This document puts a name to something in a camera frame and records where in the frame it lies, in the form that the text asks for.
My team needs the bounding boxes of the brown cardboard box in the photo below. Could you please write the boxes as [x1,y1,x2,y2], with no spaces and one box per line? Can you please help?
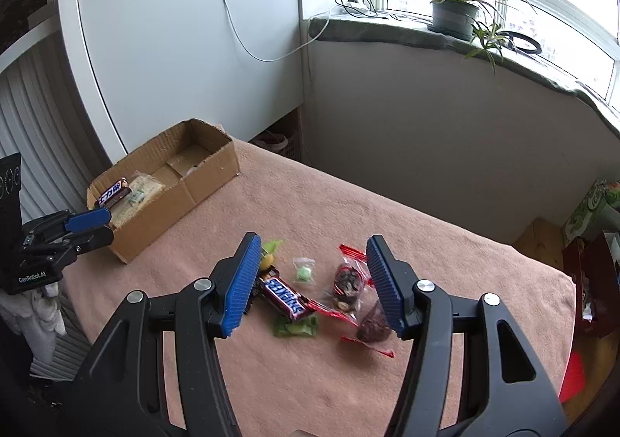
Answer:
[86,119,239,263]

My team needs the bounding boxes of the black cable coil on sill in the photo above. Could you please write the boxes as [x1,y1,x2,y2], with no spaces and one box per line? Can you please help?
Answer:
[498,29,544,55]

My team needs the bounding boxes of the dark side table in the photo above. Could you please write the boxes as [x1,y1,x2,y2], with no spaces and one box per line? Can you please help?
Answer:
[562,231,619,337]

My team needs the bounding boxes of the green printed carton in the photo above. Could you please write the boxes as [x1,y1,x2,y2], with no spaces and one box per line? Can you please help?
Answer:
[562,179,620,245]

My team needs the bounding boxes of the Snickers bar English text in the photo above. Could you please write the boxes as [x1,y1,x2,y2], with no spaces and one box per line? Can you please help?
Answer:
[255,267,314,323]

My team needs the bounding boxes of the green orange candy wrapper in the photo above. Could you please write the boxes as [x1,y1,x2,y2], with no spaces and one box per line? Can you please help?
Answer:
[260,240,283,272]

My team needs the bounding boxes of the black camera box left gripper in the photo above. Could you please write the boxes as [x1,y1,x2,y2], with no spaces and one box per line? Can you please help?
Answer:
[0,153,22,288]

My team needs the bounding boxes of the white cloth glove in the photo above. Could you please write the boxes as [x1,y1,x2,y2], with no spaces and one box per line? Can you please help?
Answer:
[1,283,66,365]

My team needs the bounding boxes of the large Snickers bar Chinese text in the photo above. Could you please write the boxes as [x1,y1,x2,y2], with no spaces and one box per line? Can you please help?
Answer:
[95,178,131,209]

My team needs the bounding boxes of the clear wrapper green candy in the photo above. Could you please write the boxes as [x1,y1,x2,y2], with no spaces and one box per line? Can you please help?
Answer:
[293,258,315,285]

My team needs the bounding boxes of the red clear date packet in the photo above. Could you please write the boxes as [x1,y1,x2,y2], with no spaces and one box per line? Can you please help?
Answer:
[319,244,374,325]
[341,299,395,358]

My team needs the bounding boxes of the small spider plant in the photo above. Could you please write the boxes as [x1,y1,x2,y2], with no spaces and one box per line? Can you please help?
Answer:
[465,21,508,73]

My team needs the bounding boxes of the clear packet of crackers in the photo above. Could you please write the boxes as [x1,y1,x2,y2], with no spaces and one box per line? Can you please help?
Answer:
[110,172,165,229]

